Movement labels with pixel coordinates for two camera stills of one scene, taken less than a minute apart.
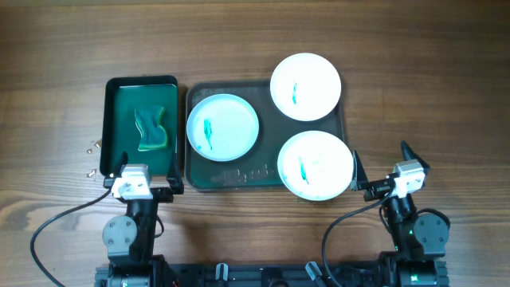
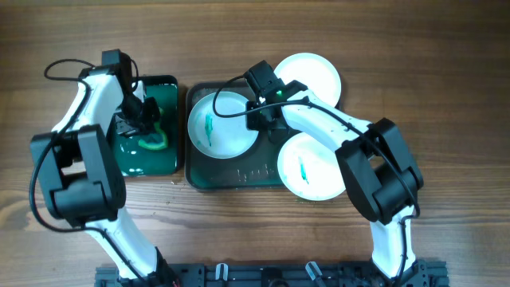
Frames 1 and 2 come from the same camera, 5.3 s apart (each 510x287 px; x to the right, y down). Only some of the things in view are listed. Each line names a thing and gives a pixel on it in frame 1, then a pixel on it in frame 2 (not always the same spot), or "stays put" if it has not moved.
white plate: [305, 87] stays put
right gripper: [359, 179] to [252, 122]
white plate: [315, 166] stays put
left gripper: [162, 194] to [145, 126]
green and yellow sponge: [147, 121] stays put
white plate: [222, 127] stays put
